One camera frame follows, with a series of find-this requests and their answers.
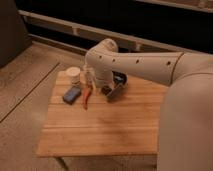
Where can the white railing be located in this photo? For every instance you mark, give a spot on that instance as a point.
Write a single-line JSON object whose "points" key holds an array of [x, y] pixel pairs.
{"points": [[92, 33]]}

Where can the dark cabinet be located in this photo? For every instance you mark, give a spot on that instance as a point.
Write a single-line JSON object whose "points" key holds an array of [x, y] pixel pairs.
{"points": [[14, 38]]}

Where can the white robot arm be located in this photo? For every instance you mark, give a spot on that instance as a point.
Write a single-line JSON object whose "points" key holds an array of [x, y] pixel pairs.
{"points": [[185, 132]]}

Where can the blue sponge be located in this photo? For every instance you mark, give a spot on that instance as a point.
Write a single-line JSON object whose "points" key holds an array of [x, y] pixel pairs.
{"points": [[71, 95]]}

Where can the wooden table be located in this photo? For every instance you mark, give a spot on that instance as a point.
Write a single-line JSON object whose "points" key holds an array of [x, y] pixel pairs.
{"points": [[125, 127]]}

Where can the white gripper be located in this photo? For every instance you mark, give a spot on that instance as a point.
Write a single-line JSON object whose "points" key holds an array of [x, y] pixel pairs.
{"points": [[89, 78]]}

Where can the white cup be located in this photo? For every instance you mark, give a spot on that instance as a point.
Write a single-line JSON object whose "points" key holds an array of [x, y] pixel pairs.
{"points": [[74, 75]]}

